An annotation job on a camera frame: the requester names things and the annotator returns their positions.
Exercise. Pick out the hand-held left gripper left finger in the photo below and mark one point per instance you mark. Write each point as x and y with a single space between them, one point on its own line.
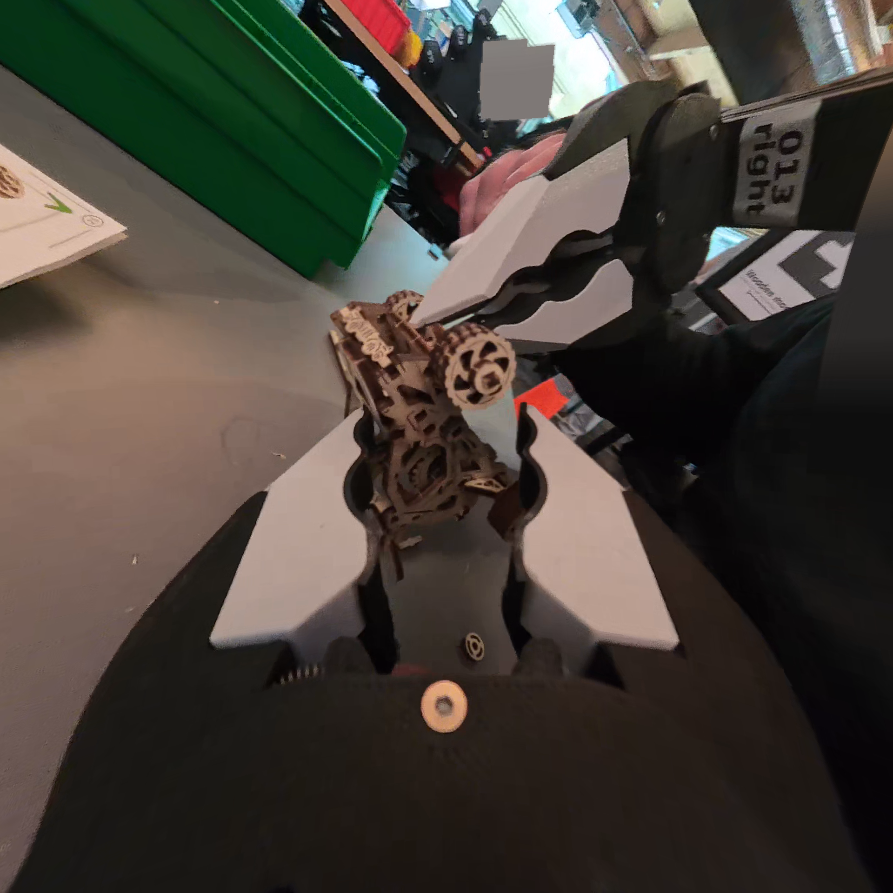
300 558

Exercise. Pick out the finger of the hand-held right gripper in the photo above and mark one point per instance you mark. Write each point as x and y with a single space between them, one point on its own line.
593 307
544 216

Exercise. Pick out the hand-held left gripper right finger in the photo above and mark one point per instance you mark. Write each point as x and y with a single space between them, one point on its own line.
593 558

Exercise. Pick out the small spoked wooden disc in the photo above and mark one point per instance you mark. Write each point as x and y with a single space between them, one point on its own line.
474 645

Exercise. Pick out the wooden model buggy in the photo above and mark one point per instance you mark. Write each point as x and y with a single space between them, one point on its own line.
411 446

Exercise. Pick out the person's right forearm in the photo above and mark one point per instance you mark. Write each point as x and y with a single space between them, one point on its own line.
663 391

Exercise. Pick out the person's right hand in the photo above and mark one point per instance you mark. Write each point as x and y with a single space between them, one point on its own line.
495 188

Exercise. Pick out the orange cloth grey stripes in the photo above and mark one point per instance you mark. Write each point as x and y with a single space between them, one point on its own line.
541 399

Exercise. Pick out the white printed sign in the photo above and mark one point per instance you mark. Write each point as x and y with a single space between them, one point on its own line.
767 279

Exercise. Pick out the row of black dumbbells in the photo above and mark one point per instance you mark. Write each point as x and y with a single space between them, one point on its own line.
446 59

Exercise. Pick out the long wooden workbench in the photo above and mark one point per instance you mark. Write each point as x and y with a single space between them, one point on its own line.
411 84

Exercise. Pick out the person's black-clothed body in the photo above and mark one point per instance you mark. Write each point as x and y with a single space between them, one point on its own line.
767 628

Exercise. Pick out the red plastic bin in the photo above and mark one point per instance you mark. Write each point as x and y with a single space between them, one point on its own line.
380 17

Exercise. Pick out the green plastic bin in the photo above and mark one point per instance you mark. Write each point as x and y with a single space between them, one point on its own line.
209 104

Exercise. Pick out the assembly instruction booklet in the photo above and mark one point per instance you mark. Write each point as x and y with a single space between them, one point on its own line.
42 223

